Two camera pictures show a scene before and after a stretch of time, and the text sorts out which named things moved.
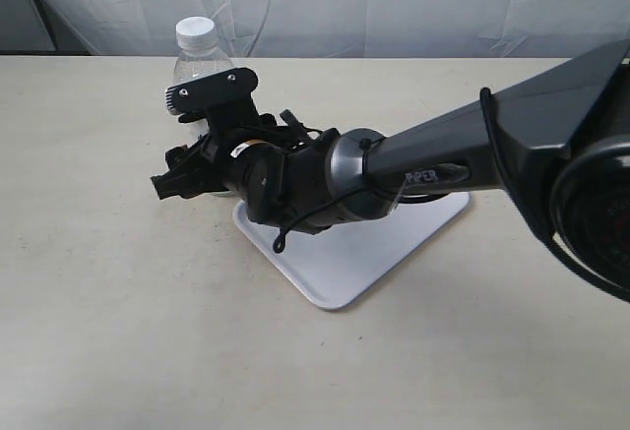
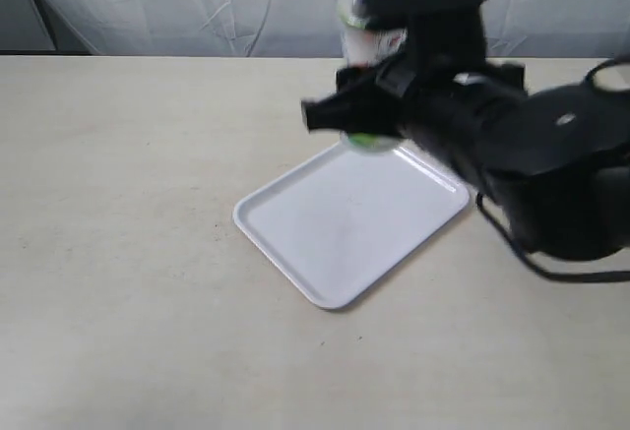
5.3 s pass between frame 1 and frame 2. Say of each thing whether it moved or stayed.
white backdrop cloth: stayed
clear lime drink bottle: moved
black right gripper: moved
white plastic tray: stayed
